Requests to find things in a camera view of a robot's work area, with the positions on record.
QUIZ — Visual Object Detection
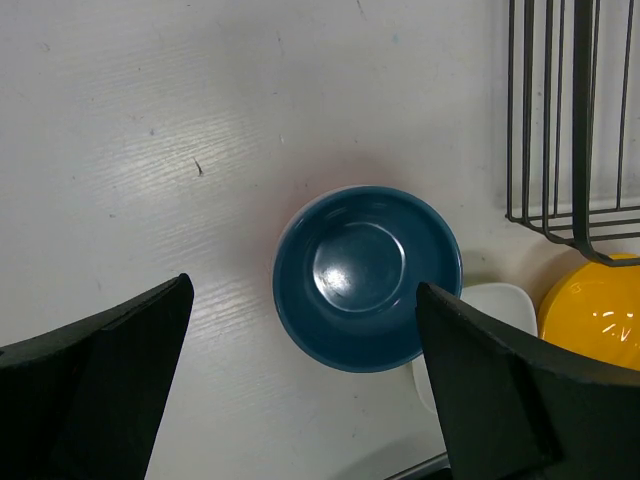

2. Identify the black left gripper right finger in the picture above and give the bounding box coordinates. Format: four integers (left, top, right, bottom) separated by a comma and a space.
416, 283, 639, 479

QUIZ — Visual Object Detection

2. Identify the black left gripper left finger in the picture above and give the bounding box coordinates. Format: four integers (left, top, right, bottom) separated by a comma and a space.
1, 273, 194, 479

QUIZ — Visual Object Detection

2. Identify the white square bowl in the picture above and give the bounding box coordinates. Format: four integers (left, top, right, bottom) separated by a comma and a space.
411, 282, 538, 415

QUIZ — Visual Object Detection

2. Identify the blue ceramic bowl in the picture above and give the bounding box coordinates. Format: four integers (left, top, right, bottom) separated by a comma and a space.
272, 185, 463, 373

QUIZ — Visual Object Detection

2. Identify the yellow round bowl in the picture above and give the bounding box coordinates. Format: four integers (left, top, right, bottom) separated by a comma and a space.
537, 262, 639, 370

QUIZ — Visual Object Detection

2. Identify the black wire dish rack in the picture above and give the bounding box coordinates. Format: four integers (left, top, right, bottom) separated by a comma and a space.
506, 1, 639, 267

